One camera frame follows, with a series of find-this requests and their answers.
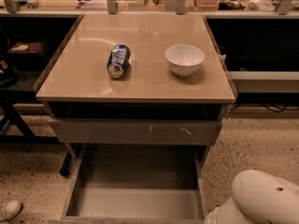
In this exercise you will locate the grey top drawer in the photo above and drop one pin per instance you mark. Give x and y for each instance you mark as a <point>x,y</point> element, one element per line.
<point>136,131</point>

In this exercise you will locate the white ceramic bowl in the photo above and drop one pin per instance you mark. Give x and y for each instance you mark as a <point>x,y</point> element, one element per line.
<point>184,60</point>

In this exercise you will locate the grey drawer cabinet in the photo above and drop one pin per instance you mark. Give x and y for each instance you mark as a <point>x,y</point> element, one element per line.
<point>78,85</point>

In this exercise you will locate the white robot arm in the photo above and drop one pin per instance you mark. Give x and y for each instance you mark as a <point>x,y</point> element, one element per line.
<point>258,198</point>

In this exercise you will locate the black folding stand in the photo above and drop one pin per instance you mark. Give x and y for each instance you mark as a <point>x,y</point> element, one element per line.
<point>12,115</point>

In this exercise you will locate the grey drawer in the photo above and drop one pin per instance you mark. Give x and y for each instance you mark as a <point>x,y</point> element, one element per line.
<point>136,131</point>
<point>135,185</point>

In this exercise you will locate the blue soda can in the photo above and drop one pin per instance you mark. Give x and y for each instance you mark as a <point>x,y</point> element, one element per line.
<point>118,60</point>

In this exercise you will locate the white sneaker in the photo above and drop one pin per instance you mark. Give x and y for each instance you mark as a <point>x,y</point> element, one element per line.
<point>9,210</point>

